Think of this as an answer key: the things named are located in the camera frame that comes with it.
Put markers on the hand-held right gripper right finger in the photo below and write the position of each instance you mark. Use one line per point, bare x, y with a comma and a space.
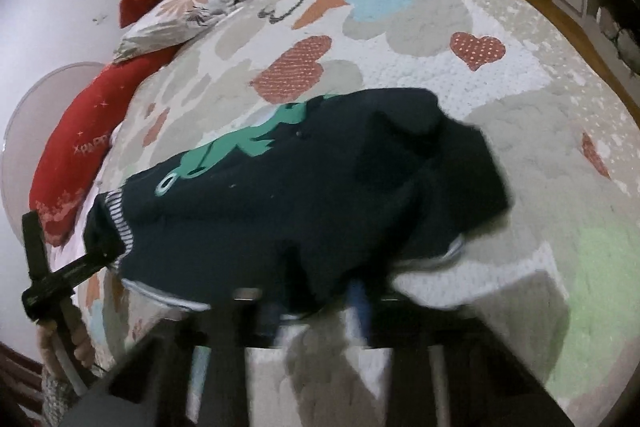
357, 302

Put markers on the person's left hand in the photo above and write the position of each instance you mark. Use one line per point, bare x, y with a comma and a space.
80, 342

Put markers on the heart patterned quilt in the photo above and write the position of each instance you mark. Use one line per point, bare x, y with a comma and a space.
500, 82

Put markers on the red pillow with lettering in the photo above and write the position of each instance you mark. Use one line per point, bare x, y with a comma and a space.
75, 147

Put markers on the dark wooden bed frame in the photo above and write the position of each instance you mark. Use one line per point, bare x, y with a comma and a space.
20, 377

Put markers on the person's left forearm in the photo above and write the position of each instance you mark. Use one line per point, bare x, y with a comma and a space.
55, 399

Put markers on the pale rounded headboard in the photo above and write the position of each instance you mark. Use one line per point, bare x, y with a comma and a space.
30, 107

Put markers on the white floral pillow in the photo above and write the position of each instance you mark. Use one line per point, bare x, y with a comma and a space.
185, 12

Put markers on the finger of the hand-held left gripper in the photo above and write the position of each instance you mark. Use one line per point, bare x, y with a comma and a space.
102, 232

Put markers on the dark navy pants green print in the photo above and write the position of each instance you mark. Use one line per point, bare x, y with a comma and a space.
300, 207

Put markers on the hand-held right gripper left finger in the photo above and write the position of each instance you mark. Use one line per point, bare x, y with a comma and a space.
267, 314

